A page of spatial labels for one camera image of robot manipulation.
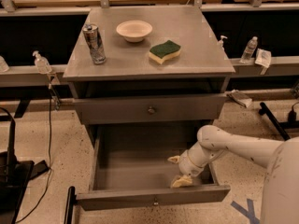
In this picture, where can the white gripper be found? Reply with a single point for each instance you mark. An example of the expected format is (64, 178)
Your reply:
(186, 165)

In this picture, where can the grey drawer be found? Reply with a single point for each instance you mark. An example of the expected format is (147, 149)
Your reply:
(149, 108)
(130, 169)

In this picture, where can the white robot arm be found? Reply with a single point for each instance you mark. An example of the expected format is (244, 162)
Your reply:
(280, 201)

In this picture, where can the grey top drawer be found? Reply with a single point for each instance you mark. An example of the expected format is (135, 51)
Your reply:
(149, 108)

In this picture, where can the grey drawer cabinet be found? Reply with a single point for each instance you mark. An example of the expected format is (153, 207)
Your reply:
(164, 75)

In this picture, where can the blue tape cross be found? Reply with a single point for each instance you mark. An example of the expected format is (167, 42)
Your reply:
(248, 212)

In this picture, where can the folded grey cloth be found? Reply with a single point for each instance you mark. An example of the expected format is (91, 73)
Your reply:
(240, 97)

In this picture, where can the black stand leg right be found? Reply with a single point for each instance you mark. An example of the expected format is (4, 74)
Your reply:
(281, 127)

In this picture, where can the black floor bar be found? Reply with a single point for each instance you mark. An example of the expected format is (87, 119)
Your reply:
(71, 201)

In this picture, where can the green yellow sponge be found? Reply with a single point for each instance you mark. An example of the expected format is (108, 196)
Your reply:
(163, 52)

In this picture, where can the right sanitizer pump bottle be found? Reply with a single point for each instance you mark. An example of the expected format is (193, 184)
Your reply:
(221, 41)

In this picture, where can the sanitizer pump bottle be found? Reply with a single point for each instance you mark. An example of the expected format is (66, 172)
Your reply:
(41, 63)
(221, 41)

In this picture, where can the white wipes packet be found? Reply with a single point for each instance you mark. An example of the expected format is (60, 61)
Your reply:
(263, 57)

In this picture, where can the clear water bottle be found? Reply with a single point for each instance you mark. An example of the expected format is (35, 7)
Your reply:
(249, 50)

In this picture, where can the white bowl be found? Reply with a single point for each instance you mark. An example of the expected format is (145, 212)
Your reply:
(134, 31)

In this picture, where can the black stand left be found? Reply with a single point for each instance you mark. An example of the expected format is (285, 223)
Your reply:
(14, 175)

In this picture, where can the silver drink can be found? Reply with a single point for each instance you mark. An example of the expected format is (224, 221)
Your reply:
(94, 42)

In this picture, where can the left sanitizer pump bottle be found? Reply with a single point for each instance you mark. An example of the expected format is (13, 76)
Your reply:
(41, 63)

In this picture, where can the clear bottle far left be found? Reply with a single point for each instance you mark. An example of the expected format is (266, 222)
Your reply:
(3, 65)

